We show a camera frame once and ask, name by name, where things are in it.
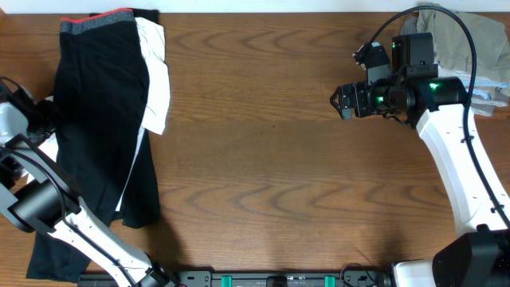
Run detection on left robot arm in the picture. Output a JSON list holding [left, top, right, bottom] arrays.
[[1, 77, 181, 287]]

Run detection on black garment under pile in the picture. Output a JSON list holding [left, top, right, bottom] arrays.
[[100, 8, 160, 229]]

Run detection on khaki folded shorts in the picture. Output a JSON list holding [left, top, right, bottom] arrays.
[[417, 10, 509, 75]]

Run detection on grey folded garment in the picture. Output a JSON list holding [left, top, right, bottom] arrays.
[[400, 16, 508, 116]]

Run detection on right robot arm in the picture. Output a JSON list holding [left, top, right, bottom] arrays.
[[330, 33, 509, 286]]

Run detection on black leggings grey red waistband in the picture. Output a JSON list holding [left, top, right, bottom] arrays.
[[25, 8, 151, 284]]

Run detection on white t-shirt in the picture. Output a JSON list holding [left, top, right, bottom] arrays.
[[23, 17, 171, 212]]

